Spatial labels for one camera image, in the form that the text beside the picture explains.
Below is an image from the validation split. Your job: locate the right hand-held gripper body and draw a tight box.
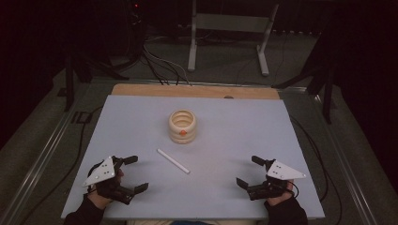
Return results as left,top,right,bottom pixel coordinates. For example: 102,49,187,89
246,159,307,202

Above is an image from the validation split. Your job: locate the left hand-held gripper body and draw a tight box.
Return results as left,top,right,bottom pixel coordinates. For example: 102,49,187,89
83,155,136,206

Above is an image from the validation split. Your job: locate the white pen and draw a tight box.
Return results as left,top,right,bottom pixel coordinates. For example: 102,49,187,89
156,147,191,174

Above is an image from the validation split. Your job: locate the cream ribbed pen holder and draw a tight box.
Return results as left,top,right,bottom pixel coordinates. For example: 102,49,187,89
168,109,198,145

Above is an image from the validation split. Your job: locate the person's right hand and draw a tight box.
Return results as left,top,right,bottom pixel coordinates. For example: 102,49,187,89
266,180,296,207

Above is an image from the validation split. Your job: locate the person's left hand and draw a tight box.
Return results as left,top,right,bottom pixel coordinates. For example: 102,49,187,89
86,169,125,210

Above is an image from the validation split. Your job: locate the light grey table mat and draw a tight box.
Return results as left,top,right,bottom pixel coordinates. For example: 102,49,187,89
60,95,326,220

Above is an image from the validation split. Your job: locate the black metal stand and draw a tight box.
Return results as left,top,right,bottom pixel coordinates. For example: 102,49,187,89
63,51,130,113
271,29,336,125

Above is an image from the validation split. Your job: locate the black equipment tower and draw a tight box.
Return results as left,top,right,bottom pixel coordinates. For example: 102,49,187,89
123,0,147,65

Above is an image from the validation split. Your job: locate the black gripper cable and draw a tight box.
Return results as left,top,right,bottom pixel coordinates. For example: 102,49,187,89
286,183,300,200

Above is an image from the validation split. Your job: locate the black floor cable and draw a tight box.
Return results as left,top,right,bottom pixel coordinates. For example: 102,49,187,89
289,114,344,225
18,105,105,225

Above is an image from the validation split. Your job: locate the metal floor rail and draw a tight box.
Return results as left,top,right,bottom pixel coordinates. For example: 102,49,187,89
308,90,398,225
0,93,95,225

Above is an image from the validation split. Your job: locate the white floor cable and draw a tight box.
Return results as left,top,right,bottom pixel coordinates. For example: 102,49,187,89
142,41,192,86

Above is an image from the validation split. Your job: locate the white metal stand frame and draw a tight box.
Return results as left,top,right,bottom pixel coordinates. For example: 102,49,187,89
187,0,280,78

